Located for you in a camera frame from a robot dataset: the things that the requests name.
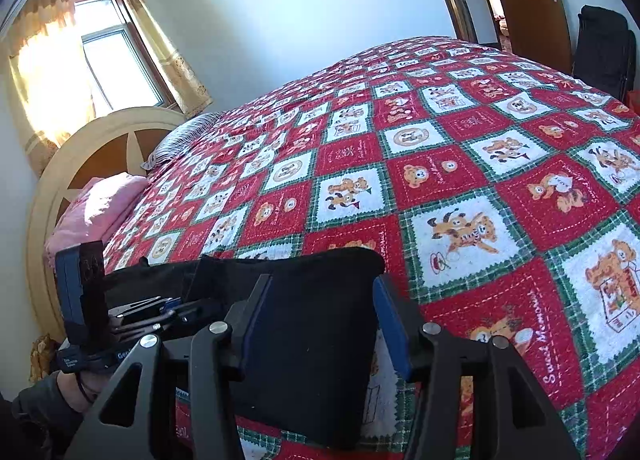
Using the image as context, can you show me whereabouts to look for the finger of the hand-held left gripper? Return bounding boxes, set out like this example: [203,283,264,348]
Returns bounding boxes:
[55,241,115,349]
[110,295,202,337]

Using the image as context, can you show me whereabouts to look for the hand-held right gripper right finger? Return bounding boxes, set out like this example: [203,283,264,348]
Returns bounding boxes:
[372,275,583,460]

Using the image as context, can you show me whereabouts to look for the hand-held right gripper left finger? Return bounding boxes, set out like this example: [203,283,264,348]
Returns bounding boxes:
[65,275,273,460]

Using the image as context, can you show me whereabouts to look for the black pants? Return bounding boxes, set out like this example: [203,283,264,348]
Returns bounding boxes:
[102,247,386,450]

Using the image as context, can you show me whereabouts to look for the person's left forearm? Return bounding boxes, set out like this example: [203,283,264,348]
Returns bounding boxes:
[12,370,103,443]

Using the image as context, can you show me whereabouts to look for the yellow patterned cloth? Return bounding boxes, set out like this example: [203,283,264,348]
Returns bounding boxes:
[29,334,57,382]

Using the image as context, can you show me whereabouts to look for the pink folded blanket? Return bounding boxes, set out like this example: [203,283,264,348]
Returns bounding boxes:
[45,174,150,271]

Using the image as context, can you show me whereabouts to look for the cream and brown headboard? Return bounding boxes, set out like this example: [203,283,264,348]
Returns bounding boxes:
[26,107,191,341]

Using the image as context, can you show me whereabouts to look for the red checked cartoon quilt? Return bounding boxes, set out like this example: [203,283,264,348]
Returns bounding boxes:
[102,35,640,460]

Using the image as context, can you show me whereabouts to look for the striped pillow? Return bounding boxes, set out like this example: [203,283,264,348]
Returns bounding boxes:
[141,111,226,171]

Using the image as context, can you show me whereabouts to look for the wide yellow curtain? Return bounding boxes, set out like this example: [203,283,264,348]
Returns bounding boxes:
[5,0,97,177]

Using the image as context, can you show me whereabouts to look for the window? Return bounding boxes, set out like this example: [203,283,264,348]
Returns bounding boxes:
[75,0,177,116]

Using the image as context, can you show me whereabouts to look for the narrow yellow curtain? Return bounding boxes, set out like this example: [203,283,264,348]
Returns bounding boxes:
[114,0,213,118]

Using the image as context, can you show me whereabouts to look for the brown wooden door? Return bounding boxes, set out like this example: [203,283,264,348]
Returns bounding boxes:
[475,0,574,75]

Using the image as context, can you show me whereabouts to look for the black folding chair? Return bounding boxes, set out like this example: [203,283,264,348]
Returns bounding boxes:
[572,5,634,102]

